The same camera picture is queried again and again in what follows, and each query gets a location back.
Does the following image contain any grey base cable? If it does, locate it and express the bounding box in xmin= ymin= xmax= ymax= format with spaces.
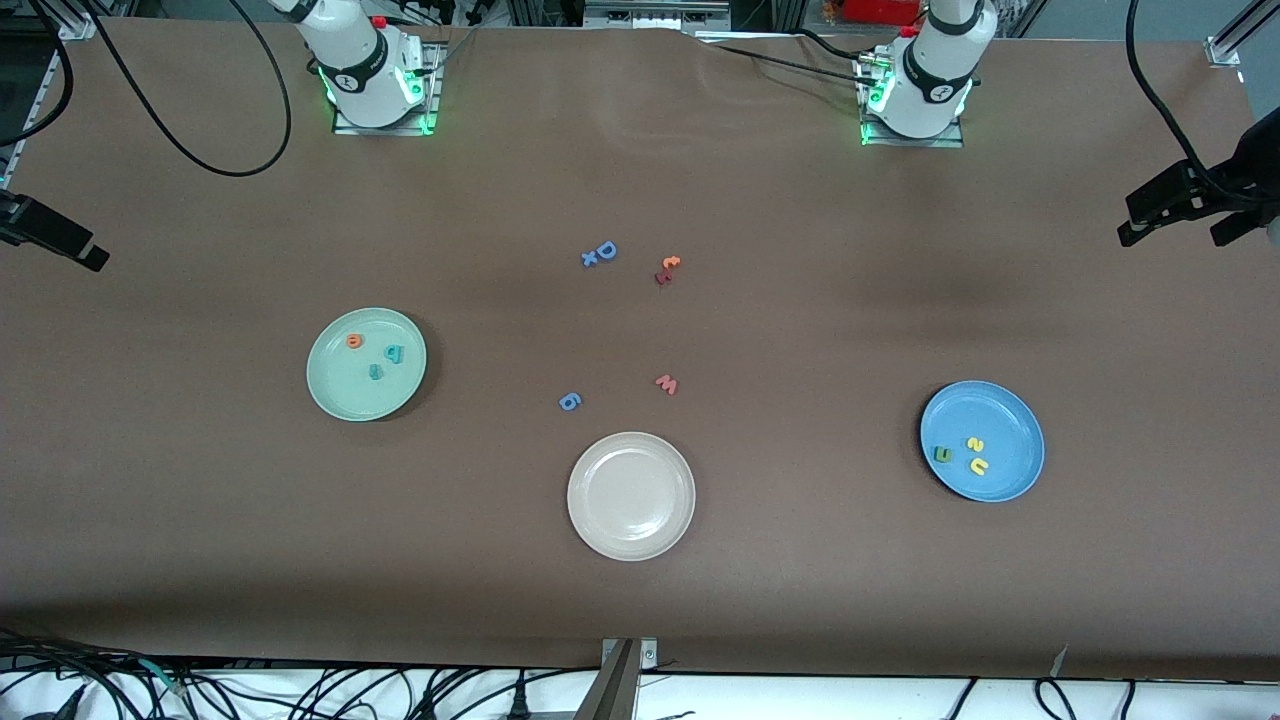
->
xmin=420 ymin=30 xmax=476 ymax=76

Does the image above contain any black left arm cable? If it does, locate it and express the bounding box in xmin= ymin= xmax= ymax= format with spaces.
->
xmin=1125 ymin=0 xmax=1246 ymax=196

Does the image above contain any black base cable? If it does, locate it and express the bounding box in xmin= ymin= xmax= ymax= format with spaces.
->
xmin=700 ymin=38 xmax=876 ymax=86
xmin=795 ymin=28 xmax=881 ymax=63

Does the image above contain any beige plate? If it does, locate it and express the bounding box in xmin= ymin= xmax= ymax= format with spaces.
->
xmin=566 ymin=431 xmax=697 ymax=562

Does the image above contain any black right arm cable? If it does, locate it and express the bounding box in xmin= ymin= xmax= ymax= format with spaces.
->
xmin=0 ymin=0 xmax=293 ymax=179

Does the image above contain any silver table edge rail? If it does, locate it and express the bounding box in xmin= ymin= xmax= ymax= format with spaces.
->
xmin=0 ymin=38 xmax=63 ymax=196

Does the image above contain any blue plate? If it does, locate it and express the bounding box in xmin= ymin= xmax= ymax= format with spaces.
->
xmin=919 ymin=380 xmax=1046 ymax=503

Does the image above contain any red box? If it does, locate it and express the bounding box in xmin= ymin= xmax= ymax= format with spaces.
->
xmin=845 ymin=0 xmax=923 ymax=27

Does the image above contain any grey metal frame rack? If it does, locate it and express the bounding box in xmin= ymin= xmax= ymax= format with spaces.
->
xmin=505 ymin=0 xmax=806 ymax=33

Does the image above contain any light green plate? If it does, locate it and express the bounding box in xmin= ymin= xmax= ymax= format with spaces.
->
xmin=306 ymin=307 xmax=429 ymax=423

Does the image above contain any aluminium mount post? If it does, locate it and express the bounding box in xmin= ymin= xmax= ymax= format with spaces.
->
xmin=575 ymin=638 xmax=661 ymax=720

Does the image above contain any brown table cover sheet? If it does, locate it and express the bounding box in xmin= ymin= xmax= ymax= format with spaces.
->
xmin=0 ymin=18 xmax=1280 ymax=681

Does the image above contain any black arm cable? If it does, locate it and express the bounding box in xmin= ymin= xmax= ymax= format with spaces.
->
xmin=0 ymin=0 xmax=293 ymax=179
xmin=1125 ymin=0 xmax=1246 ymax=196

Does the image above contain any teal tipped cable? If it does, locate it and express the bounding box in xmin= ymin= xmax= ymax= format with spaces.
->
xmin=135 ymin=655 xmax=191 ymax=699

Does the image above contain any aluminium extrusion bar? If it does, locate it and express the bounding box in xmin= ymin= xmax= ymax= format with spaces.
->
xmin=1205 ymin=0 xmax=1280 ymax=69

